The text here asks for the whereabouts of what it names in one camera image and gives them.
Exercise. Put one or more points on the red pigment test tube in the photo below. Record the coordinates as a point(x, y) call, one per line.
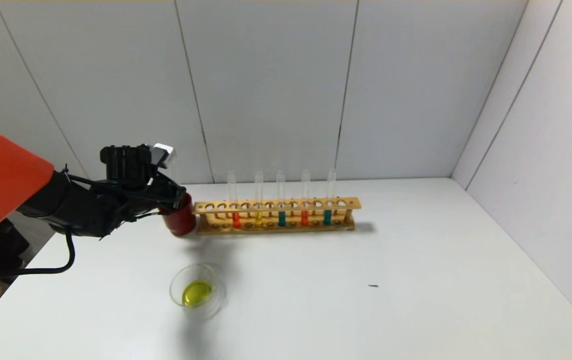
point(236, 220)
point(304, 217)

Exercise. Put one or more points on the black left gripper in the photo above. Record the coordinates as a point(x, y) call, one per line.
point(178, 193)

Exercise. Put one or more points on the black and orange left arm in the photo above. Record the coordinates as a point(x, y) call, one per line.
point(1, 190)

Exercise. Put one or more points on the clear glass spouted dish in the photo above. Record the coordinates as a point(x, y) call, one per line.
point(197, 294)

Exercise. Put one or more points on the dark red cup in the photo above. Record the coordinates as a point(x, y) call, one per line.
point(182, 222)

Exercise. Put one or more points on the wooden test tube rack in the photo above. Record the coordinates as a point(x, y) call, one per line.
point(276, 205)

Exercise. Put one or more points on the teal pigment test tube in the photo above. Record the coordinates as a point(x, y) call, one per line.
point(327, 217)
point(281, 218)

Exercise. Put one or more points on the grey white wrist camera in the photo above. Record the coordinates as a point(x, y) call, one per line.
point(163, 154)

